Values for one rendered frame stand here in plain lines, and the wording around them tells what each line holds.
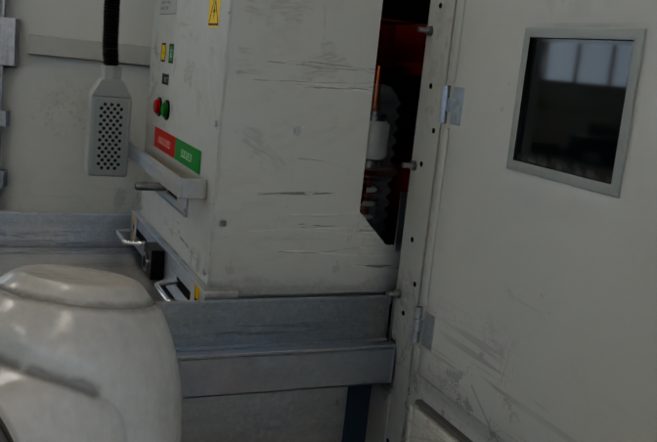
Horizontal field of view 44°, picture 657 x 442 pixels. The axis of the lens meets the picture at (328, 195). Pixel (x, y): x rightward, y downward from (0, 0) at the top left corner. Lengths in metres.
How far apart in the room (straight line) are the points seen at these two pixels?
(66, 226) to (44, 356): 1.12
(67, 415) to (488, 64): 0.68
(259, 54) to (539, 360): 0.54
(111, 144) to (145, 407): 1.02
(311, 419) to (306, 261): 0.23
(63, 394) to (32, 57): 1.41
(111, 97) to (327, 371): 0.64
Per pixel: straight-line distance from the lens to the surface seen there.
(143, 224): 1.53
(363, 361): 1.22
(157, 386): 0.56
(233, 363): 1.14
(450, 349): 1.07
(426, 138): 1.16
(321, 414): 1.25
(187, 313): 1.13
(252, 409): 1.20
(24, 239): 1.64
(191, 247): 1.25
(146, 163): 1.38
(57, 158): 1.88
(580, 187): 0.87
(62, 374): 0.53
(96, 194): 1.87
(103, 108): 1.52
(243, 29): 1.12
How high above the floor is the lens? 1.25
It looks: 9 degrees down
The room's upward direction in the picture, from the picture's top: 6 degrees clockwise
